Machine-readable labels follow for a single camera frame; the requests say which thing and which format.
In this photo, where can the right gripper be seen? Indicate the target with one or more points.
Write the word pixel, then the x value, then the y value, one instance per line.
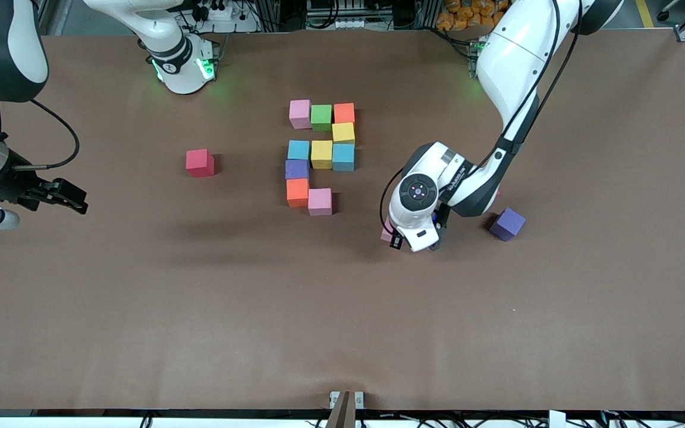
pixel 11 181

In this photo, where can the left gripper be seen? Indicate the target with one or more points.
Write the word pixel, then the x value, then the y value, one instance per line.
pixel 396 242

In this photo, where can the pink foam cube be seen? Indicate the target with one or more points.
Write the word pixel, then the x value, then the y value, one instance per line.
pixel 320 202
pixel 299 114
pixel 385 233

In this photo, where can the blue foam cube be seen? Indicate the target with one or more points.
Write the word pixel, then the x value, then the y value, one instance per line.
pixel 298 150
pixel 343 157

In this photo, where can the orange foam cube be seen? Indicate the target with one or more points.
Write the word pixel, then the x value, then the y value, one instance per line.
pixel 344 113
pixel 297 192

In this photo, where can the yellow foam cube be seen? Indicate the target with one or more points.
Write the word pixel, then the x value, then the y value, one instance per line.
pixel 321 154
pixel 343 133

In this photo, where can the purple foam cube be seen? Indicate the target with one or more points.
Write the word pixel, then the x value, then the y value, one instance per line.
pixel 509 224
pixel 297 169

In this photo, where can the green foam cube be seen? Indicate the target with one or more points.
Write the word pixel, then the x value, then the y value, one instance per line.
pixel 321 117

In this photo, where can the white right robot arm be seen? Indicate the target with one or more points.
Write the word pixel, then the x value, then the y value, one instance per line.
pixel 3 53

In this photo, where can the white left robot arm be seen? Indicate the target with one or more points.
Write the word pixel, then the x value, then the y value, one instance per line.
pixel 515 65

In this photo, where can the brown paper table cover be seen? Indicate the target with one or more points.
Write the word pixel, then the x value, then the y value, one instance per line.
pixel 556 356

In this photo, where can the bag of orange items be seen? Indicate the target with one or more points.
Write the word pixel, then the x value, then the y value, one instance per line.
pixel 464 15

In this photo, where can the metal equipment rack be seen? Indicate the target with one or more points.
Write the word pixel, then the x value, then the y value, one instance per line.
pixel 336 12

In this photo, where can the white power strip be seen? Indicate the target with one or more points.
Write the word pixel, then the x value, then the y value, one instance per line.
pixel 220 9

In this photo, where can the small metal bracket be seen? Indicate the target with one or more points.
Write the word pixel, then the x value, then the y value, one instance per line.
pixel 359 399

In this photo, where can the grey camera support post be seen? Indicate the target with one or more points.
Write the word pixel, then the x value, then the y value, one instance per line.
pixel 342 416

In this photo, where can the white table edge rail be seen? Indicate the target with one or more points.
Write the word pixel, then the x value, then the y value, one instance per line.
pixel 51 423

